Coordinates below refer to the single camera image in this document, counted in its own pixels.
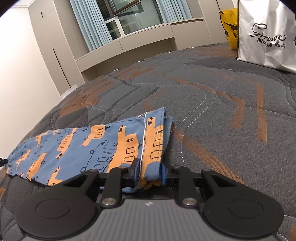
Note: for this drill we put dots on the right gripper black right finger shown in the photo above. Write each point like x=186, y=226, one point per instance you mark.
x=166, y=174

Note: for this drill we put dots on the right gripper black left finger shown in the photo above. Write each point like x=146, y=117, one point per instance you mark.
x=134, y=170

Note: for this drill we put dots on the blue pants with orange print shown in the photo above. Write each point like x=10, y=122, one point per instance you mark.
x=55, y=156

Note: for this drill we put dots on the grey orange quilted mattress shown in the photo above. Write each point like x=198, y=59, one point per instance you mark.
x=231, y=116

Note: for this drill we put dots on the beige window desk ledge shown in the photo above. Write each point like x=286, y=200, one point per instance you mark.
x=143, y=44

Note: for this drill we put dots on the beige wardrobe cabinet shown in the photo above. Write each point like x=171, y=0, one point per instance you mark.
x=60, y=41

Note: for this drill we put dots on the light blue left curtain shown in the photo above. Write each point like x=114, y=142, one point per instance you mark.
x=91, y=23

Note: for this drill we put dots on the light blue curtain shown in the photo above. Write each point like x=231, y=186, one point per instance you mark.
x=91, y=23
x=174, y=10

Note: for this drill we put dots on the light blue right curtain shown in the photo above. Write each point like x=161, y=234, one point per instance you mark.
x=174, y=10

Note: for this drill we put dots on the yellow shopping bag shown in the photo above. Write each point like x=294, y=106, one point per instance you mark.
x=229, y=24

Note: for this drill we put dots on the white Sirowe paper bag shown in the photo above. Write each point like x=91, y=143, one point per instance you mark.
x=266, y=34

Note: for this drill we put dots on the glass window with frame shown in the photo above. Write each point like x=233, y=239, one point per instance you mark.
x=125, y=17

